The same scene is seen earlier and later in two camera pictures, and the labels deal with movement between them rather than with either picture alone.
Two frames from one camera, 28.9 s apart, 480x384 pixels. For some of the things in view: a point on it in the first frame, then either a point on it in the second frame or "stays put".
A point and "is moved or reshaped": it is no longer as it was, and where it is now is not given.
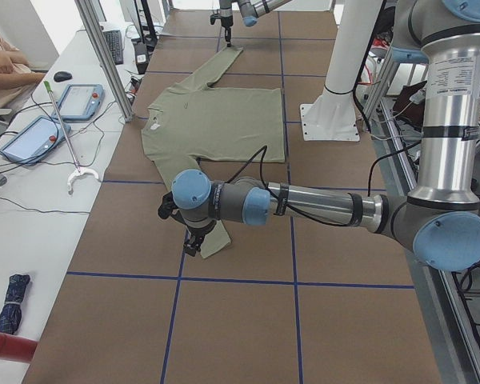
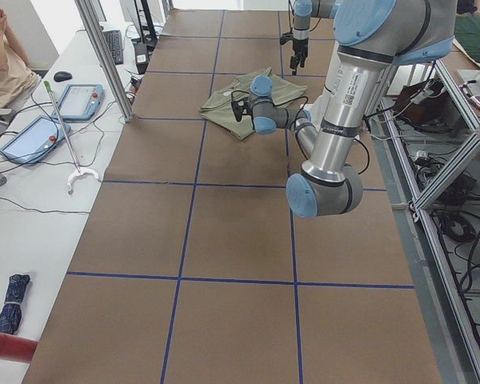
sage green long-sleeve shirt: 194,122 is moved or reshaped
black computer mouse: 61,76 stays put
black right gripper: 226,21 → 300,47
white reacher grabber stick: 78,170 stays put
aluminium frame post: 88,14 stays put
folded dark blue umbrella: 10,315 stays put
